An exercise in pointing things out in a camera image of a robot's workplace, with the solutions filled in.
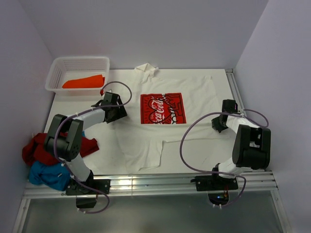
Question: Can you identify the white printed t-shirt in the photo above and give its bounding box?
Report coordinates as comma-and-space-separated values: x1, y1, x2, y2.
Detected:
110, 64, 233, 173

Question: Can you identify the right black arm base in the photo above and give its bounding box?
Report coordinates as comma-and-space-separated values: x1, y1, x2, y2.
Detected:
190, 174, 239, 208

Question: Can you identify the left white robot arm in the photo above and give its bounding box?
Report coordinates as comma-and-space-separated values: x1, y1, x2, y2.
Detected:
44, 92, 127, 194

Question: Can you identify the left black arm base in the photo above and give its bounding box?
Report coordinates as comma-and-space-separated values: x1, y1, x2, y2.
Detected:
65, 179, 111, 210

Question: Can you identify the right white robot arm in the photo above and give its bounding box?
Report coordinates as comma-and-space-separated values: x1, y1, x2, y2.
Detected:
210, 100, 271, 189

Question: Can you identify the orange rolled t-shirt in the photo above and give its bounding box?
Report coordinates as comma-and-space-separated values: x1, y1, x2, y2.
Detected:
62, 74, 105, 89

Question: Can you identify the white plastic basket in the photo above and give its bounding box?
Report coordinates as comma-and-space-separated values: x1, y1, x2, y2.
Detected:
45, 56, 110, 96

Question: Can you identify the blue t-shirt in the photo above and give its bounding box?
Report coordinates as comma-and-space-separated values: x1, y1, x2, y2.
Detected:
28, 131, 86, 192

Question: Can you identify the dark red t-shirt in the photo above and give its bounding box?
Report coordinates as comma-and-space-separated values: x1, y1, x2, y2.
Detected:
22, 133, 99, 166

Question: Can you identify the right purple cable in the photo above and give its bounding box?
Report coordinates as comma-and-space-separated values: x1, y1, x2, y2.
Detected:
179, 108, 269, 207

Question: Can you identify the purple cable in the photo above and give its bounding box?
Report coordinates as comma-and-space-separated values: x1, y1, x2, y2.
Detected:
53, 81, 133, 214
179, 108, 269, 207

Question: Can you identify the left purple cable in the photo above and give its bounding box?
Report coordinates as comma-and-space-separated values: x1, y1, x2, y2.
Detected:
53, 81, 133, 214

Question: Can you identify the right side aluminium rail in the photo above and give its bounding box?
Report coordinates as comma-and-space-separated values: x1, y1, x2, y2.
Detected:
225, 69, 244, 110

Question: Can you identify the aluminium rail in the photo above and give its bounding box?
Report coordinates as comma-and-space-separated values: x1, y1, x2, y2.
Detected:
22, 171, 278, 200
225, 69, 244, 110

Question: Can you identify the front aluminium rail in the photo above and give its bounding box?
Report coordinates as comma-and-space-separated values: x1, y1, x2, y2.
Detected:
22, 171, 278, 200

